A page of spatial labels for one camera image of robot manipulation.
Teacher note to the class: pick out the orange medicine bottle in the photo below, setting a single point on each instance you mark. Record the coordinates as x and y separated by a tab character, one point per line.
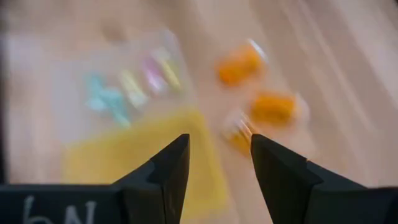
237	132
275	107
240	63

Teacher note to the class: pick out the pale yellow medicine bottle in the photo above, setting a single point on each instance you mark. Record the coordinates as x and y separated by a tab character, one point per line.
133	88

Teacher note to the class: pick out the clear plastic bin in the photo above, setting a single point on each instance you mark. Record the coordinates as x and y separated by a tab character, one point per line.
62	93

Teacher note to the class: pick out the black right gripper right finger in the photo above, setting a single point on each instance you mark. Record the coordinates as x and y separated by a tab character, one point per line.
280	180

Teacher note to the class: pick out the pink medicine bottle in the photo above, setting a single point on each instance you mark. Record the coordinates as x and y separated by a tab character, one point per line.
153	76

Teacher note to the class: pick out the teal medicine bottle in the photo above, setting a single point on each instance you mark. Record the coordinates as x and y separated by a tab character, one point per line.
116	107
94	88

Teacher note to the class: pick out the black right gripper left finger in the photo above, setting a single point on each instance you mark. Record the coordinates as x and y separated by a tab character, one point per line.
164	186

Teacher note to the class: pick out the yellow-green medicine bottle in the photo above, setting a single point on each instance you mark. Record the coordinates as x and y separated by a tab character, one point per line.
168	68

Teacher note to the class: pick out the yellow plastic bin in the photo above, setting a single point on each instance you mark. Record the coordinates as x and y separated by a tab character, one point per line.
109	155

